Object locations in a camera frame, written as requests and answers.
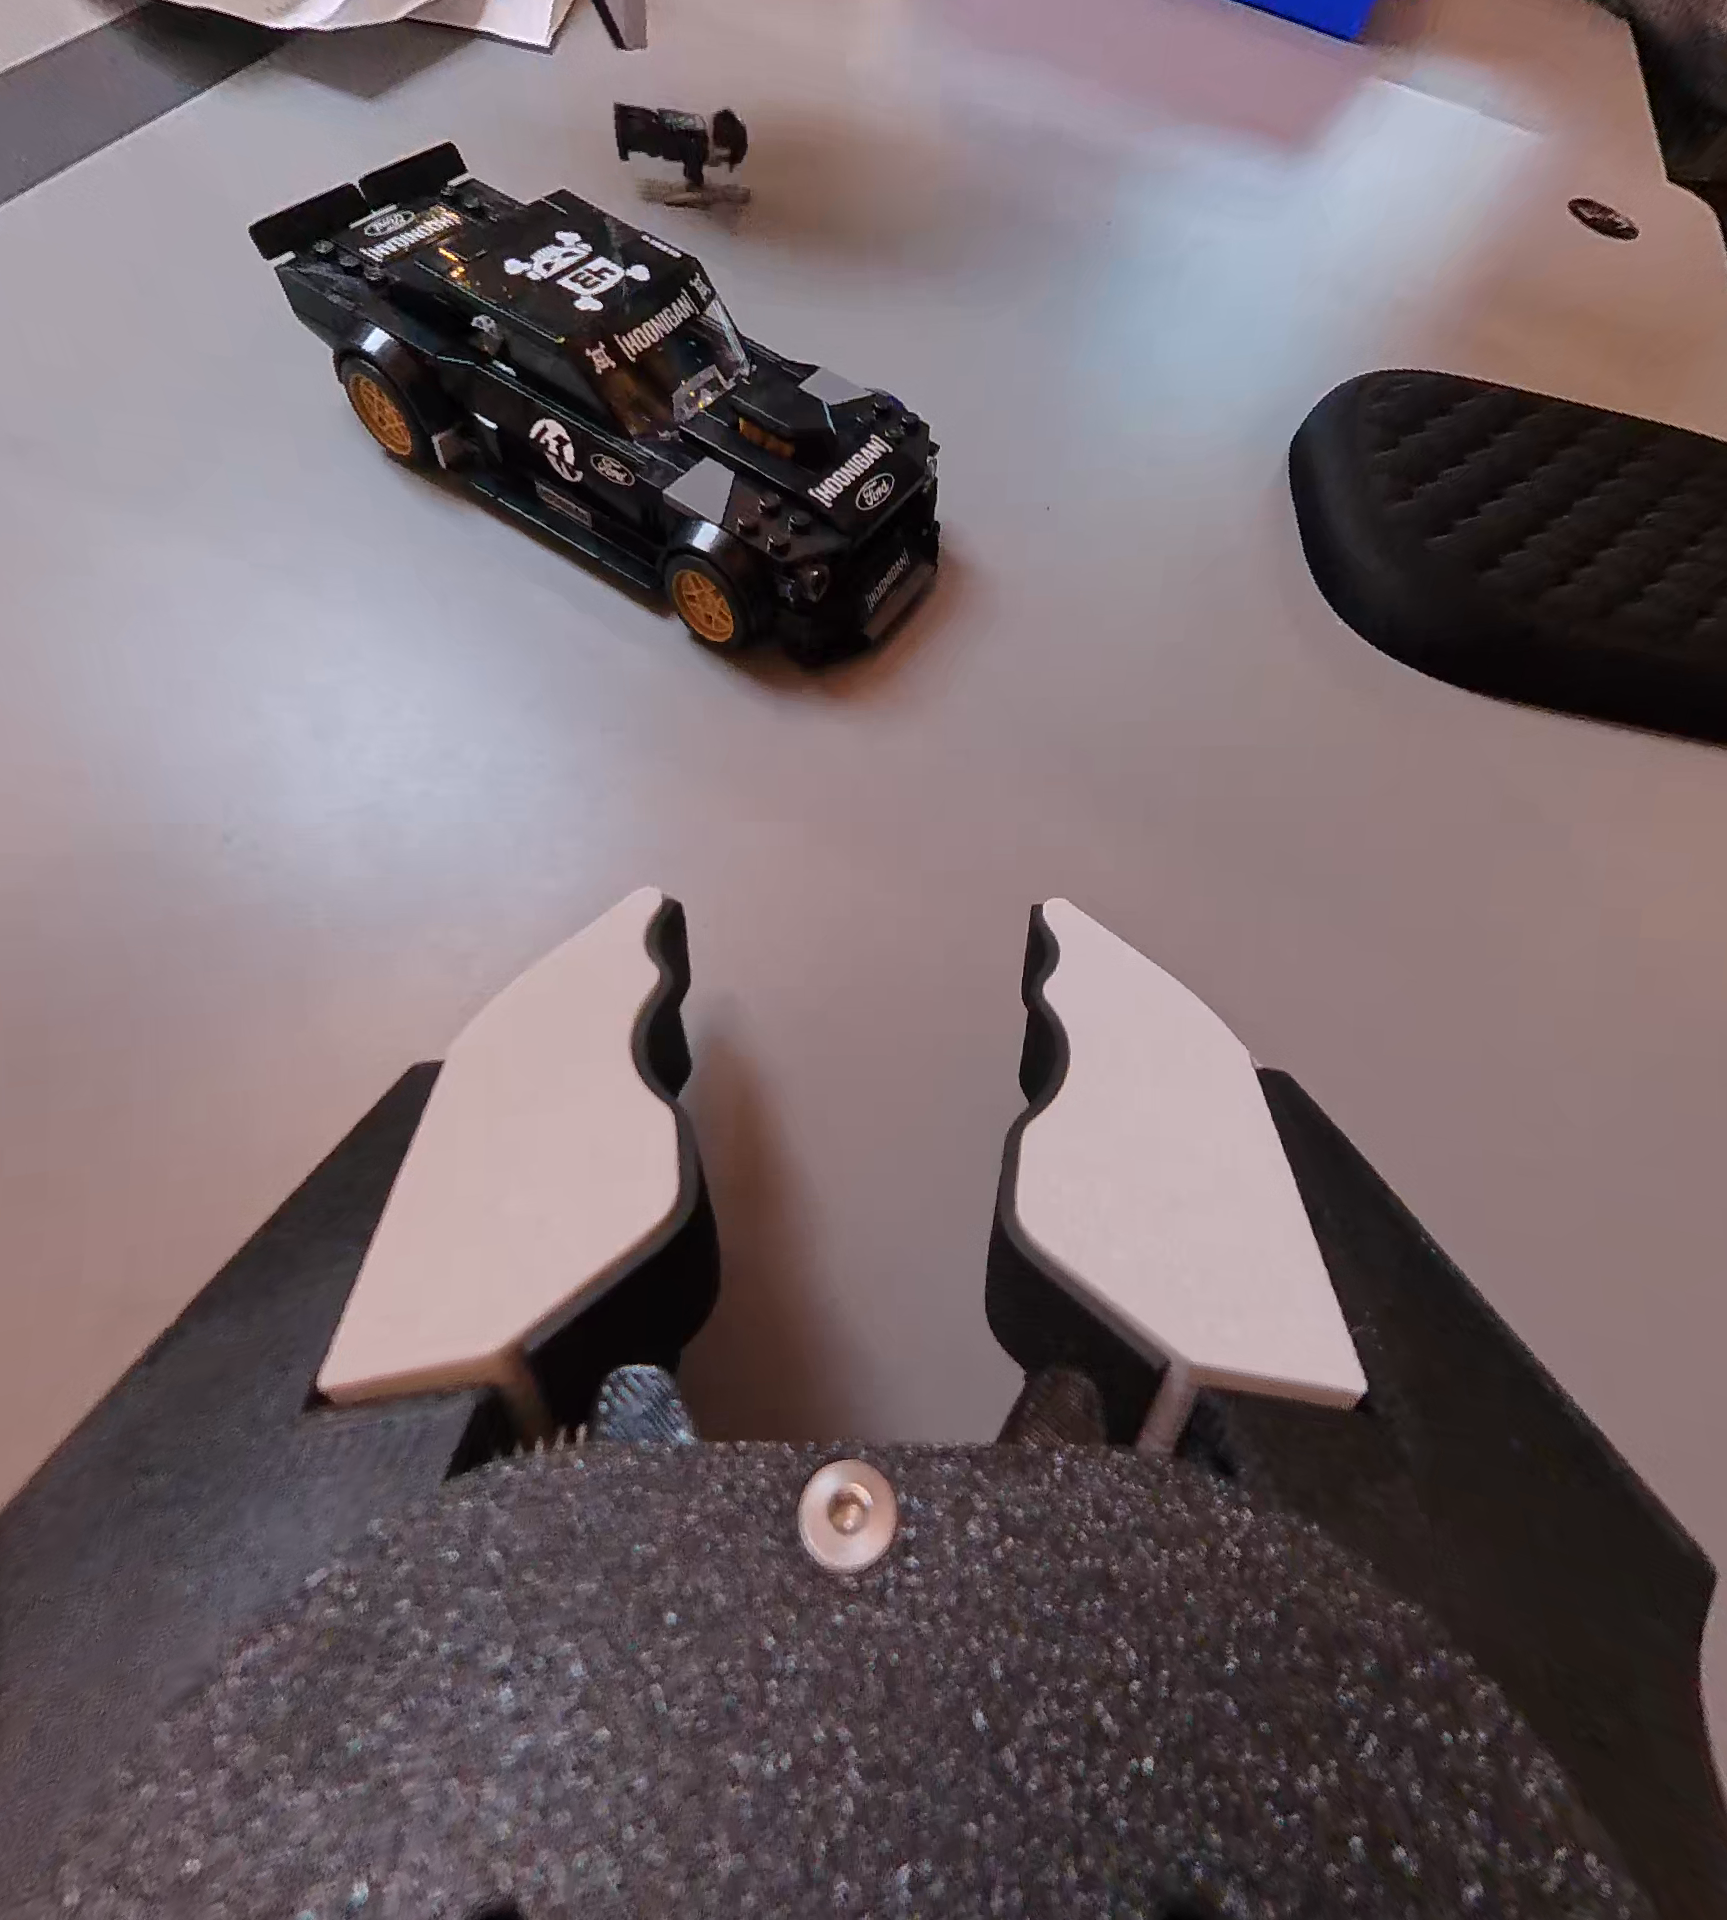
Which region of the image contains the small black lego piece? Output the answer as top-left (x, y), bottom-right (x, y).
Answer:
top-left (612, 99), bottom-right (753, 205)

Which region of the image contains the clear plastic parts bag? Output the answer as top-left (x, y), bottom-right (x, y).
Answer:
top-left (177, 0), bottom-right (581, 57)

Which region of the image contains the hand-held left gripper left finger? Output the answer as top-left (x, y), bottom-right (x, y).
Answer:
top-left (314, 890), bottom-right (715, 1438)

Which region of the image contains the blue storage bin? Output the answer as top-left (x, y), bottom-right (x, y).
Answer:
top-left (1237, 0), bottom-right (1393, 49)

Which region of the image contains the black dimpled wrist rest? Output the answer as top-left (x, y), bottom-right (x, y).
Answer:
top-left (1289, 373), bottom-right (1727, 757)

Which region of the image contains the black lego car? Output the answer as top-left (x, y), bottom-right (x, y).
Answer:
top-left (247, 147), bottom-right (948, 664)

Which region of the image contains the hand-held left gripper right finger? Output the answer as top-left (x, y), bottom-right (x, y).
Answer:
top-left (988, 902), bottom-right (1371, 1456)

